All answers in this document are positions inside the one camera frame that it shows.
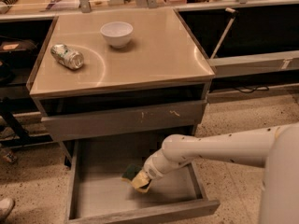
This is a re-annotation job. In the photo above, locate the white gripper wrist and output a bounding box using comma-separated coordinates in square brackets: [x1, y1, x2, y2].
[132, 149, 182, 189]

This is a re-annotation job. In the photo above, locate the green yellow sponge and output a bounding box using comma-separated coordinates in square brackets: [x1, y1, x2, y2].
[121, 164, 150, 193]

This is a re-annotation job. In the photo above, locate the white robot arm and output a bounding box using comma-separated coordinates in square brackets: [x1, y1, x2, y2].
[132, 123, 299, 224]

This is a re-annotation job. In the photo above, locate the open grey middle drawer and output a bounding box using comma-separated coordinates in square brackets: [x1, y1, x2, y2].
[65, 131, 220, 224]

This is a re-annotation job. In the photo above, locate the grey top drawer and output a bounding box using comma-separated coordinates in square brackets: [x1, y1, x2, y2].
[42, 100, 206, 141]

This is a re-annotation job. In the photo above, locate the grey drawer cabinet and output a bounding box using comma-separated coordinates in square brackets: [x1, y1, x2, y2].
[26, 7, 217, 166]

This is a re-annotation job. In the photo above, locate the white shoe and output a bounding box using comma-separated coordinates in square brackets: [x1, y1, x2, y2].
[0, 198, 15, 221]

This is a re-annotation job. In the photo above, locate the crushed silver soda can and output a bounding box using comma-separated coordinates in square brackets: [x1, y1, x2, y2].
[50, 44, 84, 70]

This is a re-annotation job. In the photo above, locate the white ceramic bowl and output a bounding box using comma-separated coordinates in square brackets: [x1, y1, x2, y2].
[100, 21, 134, 49]

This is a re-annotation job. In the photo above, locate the dark bag on shelf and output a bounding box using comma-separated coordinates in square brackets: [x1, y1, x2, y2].
[0, 39, 38, 60]

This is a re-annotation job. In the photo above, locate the black cable on floor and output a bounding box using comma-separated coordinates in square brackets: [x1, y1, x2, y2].
[235, 85, 270, 94]

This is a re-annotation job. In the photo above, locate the white handled stick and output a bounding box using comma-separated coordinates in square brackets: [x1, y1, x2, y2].
[210, 7, 238, 59]

